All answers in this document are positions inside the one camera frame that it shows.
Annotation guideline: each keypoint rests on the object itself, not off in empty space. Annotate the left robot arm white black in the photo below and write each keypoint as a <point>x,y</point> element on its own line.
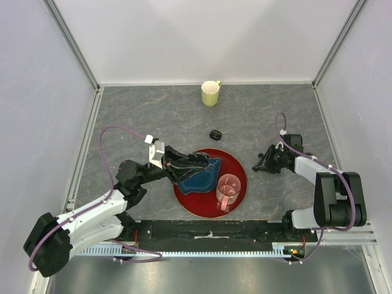
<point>54,240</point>

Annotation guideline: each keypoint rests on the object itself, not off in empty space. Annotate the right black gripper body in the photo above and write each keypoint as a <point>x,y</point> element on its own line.
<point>275,162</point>

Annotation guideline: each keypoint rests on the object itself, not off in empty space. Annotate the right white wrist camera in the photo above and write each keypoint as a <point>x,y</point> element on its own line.
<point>280,146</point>

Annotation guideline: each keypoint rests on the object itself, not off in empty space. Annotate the blue leaf-shaped dish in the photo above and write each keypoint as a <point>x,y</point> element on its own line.
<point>203,181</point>

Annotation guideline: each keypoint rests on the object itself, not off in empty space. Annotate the black earbud case gold rim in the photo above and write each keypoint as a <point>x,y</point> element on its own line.
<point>215,135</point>

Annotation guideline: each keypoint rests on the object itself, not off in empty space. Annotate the round red tray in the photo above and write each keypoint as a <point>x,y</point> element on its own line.
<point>206,204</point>

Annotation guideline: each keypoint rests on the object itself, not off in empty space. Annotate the aluminium frame post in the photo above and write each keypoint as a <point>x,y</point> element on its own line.
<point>64,29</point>
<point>355,12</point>

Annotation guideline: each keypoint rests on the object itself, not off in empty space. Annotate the right aluminium frame post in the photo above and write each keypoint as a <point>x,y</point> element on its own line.
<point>355,12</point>

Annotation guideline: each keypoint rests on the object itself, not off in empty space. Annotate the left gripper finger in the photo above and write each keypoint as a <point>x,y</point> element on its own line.
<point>174,157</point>
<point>183,172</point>

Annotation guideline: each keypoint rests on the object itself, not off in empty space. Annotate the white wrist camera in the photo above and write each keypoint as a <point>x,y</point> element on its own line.
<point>280,146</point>
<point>156,151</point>

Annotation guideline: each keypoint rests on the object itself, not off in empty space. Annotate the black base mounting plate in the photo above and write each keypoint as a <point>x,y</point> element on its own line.
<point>212,235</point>

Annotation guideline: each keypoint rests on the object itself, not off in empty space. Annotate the pink glass mug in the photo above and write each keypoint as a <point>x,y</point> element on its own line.
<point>227,191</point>

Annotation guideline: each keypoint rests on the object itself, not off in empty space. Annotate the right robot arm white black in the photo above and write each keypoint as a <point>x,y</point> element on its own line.
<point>338,196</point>

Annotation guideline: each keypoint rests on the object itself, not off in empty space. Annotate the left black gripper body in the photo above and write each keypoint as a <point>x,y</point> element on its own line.
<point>175,174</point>

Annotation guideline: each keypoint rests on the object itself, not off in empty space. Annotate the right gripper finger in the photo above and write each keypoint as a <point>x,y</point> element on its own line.
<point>266,157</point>
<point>261,168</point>

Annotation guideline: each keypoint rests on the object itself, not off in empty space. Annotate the yellow-green ceramic mug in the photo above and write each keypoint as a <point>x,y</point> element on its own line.
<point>210,92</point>

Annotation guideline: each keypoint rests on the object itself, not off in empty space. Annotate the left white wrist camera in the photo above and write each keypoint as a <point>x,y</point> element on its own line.
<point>156,151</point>

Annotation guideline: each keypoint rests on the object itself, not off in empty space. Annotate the slotted cable duct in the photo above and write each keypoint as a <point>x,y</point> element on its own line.
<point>116,250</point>

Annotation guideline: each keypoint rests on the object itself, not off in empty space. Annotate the left aluminium frame post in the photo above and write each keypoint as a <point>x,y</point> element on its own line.
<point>64,29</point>

